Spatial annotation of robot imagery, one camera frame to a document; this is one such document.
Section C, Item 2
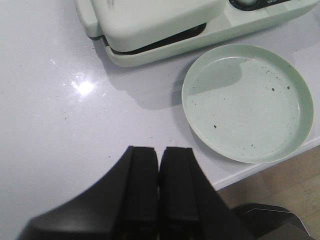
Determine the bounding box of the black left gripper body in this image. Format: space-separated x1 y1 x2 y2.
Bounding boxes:
232 203 312 240

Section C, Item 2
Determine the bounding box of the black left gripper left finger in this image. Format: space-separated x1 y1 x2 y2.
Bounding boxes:
18 146 159 240

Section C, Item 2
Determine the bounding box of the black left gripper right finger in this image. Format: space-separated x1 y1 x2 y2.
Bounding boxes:
159 147 240 240

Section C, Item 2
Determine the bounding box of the mint green sandwich maker lid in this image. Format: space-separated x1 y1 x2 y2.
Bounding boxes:
75 0 226 53

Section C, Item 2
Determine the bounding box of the mint green breakfast maker base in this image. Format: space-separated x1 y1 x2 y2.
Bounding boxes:
92 0 318 67

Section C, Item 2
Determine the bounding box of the mint green round plate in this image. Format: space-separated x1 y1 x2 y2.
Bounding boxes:
181 44 314 164

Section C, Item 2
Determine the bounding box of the left silver control knob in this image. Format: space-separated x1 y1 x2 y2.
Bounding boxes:
236 0 257 7

